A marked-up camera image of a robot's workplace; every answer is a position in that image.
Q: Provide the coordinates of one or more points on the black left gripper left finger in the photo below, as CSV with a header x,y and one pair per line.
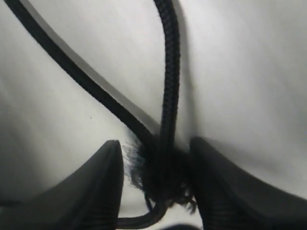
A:
x,y
88,199

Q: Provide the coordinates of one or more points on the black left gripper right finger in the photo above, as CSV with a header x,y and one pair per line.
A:
x,y
229,198

